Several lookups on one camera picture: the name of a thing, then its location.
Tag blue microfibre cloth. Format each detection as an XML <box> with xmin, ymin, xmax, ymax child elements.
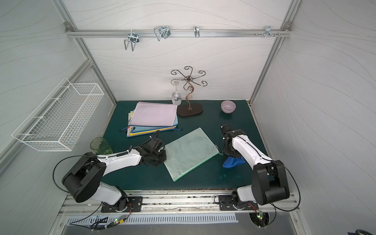
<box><xmin>222</xmin><ymin>156</ymin><xmax>246</xmax><ymax>169</ymax></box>

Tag green mesh document bag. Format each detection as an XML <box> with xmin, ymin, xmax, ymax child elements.
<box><xmin>164</xmin><ymin>128</ymin><xmax>219</xmax><ymax>182</ymax></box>

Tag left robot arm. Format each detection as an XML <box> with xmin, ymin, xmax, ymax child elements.
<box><xmin>52</xmin><ymin>131</ymin><xmax>166</xmax><ymax>212</ymax></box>

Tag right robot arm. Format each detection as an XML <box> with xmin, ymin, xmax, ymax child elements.
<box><xmin>219</xmin><ymin>124</ymin><xmax>301</xmax><ymax>212</ymax></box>

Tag pink mesh document bag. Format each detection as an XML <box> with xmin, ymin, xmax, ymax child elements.
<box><xmin>128</xmin><ymin>102</ymin><xmax>177</xmax><ymax>126</ymax></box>

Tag yellow mesh document bag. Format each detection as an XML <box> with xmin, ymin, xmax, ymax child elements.
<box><xmin>127</xmin><ymin>110</ymin><xmax>174</xmax><ymax>138</ymax></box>

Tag pink ceramic bowl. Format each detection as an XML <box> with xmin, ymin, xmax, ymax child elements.
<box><xmin>221</xmin><ymin>100</ymin><xmax>237</xmax><ymax>114</ymax></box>

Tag metal scroll glass rack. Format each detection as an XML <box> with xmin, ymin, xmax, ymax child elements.
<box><xmin>171</xmin><ymin>66</ymin><xmax>208</xmax><ymax>117</ymax></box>

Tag green plastic cup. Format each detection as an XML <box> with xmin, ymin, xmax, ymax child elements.
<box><xmin>90</xmin><ymin>137</ymin><xmax>113</xmax><ymax>155</ymax></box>

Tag wine glass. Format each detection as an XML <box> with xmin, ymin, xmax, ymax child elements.
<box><xmin>171</xmin><ymin>79</ymin><xmax>182</xmax><ymax>106</ymax></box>

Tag white vent strip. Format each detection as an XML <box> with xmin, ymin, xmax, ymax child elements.
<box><xmin>66</xmin><ymin>213</ymin><xmax>238</xmax><ymax>227</ymax></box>

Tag metal hook clip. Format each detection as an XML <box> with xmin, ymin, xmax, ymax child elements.
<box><xmin>255</xmin><ymin>26</ymin><xmax>281</xmax><ymax>38</ymax></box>
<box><xmin>124</xmin><ymin>31</ymin><xmax>140</xmax><ymax>51</ymax></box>
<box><xmin>153</xmin><ymin>25</ymin><xmax>171</xmax><ymax>41</ymax></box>
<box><xmin>194</xmin><ymin>26</ymin><xmax>200</xmax><ymax>38</ymax></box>

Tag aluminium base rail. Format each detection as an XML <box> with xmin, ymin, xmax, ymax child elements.
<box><xmin>58</xmin><ymin>190</ymin><xmax>301</xmax><ymax>216</ymax></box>

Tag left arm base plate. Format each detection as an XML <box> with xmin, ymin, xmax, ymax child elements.
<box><xmin>100</xmin><ymin>196</ymin><xmax>143</xmax><ymax>213</ymax></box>

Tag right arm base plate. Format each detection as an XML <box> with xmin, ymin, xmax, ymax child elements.
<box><xmin>217</xmin><ymin>193</ymin><xmax>259</xmax><ymax>212</ymax></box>

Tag white wire basket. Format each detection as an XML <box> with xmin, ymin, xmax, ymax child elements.
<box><xmin>11</xmin><ymin>78</ymin><xmax>104</xmax><ymax>152</ymax></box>

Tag aluminium cross rail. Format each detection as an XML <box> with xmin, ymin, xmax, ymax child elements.
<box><xmin>66</xmin><ymin>28</ymin><xmax>292</xmax><ymax>39</ymax></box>

